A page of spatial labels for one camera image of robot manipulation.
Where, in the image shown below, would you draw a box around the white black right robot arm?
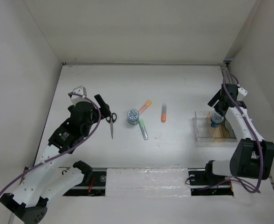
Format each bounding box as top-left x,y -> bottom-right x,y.
203,84 -> 274,184

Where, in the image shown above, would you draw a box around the clear plastic tray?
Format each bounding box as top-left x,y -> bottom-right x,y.
194,111 -> 214,143

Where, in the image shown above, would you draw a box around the blue white round jar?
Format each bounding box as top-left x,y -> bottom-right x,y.
210,112 -> 224,127
127,109 -> 139,125

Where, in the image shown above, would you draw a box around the pink highlighter yellow cap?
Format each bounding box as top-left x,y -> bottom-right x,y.
139,100 -> 152,115

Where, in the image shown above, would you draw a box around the orange highlighter grey cap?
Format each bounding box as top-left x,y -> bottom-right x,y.
161,103 -> 167,123

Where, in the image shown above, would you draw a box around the aluminium side rail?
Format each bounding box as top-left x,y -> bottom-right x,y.
222,71 -> 274,193

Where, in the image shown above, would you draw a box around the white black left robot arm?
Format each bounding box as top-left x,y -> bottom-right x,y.
0,92 -> 111,224

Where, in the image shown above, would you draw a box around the green highlighter clear cap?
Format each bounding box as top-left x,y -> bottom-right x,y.
139,119 -> 149,140

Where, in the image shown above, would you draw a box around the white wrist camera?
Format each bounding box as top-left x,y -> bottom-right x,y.
237,87 -> 248,101
68,85 -> 87,105

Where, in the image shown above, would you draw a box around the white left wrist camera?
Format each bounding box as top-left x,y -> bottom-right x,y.
68,85 -> 87,105

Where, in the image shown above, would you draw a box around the smoked grey plastic tray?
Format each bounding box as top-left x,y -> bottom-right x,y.
223,121 -> 236,139

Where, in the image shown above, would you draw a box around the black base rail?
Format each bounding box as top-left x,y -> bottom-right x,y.
65,168 -> 234,196

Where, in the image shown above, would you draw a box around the black handled scissors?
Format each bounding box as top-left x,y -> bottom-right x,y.
106,112 -> 117,139

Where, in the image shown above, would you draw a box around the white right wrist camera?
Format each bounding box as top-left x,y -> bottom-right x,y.
237,87 -> 248,101

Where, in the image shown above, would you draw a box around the wooden tray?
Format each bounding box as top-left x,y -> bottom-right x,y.
208,111 -> 228,139

